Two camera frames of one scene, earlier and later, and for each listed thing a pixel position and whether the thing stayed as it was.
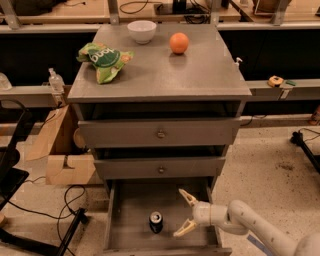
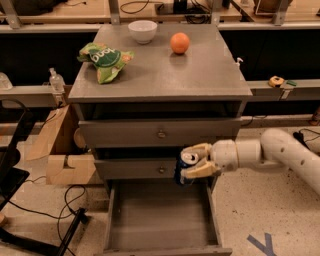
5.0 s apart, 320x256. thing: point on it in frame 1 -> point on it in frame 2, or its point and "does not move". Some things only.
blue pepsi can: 156,222 -> 186,159
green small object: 291,83 does not move
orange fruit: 179,43 does not move
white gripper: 202,213 -> 224,155
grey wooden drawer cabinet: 159,104 does not move
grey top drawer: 164,132 does not move
